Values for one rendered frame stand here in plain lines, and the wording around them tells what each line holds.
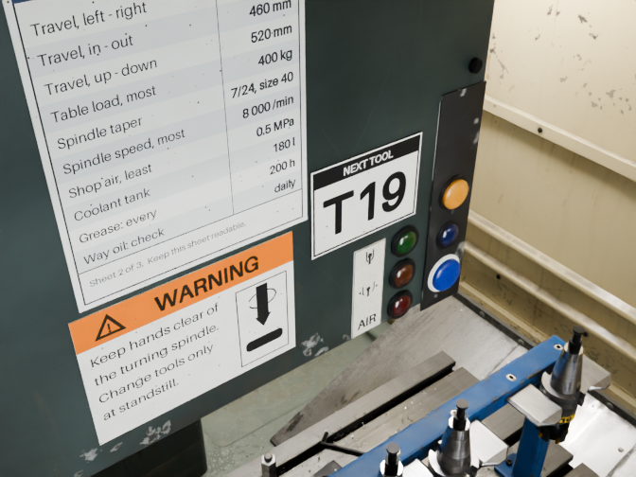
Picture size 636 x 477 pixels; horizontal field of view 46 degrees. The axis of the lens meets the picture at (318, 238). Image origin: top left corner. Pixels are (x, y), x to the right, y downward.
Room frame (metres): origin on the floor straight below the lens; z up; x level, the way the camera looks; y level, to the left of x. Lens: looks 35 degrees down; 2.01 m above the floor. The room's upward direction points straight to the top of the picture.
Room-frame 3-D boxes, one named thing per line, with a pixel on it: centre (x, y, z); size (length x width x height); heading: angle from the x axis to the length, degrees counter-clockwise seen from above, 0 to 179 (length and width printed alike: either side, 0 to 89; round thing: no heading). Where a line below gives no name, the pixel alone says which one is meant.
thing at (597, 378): (0.78, -0.39, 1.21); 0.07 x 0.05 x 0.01; 36
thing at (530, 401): (0.71, -0.31, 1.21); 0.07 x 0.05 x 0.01; 36
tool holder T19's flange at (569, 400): (0.75, -0.35, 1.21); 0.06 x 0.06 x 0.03
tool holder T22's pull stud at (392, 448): (0.55, -0.08, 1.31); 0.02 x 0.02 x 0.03
